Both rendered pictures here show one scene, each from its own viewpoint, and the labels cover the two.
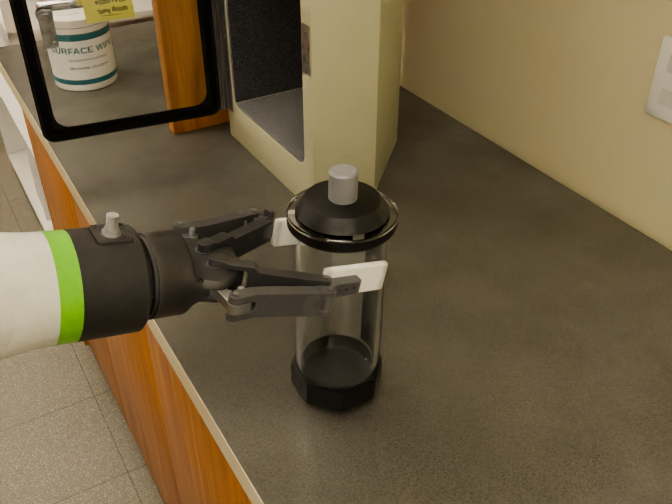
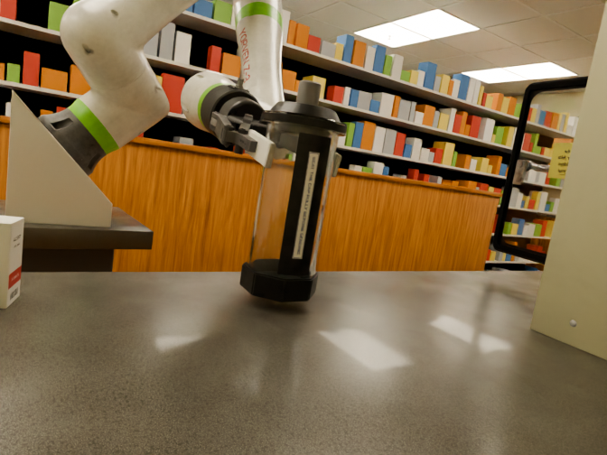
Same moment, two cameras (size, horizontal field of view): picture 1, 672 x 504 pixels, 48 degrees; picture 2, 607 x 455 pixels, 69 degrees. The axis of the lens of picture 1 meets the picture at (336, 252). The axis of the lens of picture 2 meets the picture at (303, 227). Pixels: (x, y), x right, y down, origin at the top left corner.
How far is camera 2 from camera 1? 0.94 m
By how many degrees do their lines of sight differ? 83
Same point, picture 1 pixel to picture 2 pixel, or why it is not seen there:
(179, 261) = (233, 102)
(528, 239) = not seen: outside the picture
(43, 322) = (195, 101)
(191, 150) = not seen: hidden behind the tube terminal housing
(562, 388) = (261, 407)
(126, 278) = (215, 96)
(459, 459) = (174, 325)
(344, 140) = (586, 262)
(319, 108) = (564, 210)
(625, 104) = not seen: outside the picture
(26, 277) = (205, 84)
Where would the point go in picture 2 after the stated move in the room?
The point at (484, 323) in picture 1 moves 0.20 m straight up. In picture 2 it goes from (388, 380) to (429, 165)
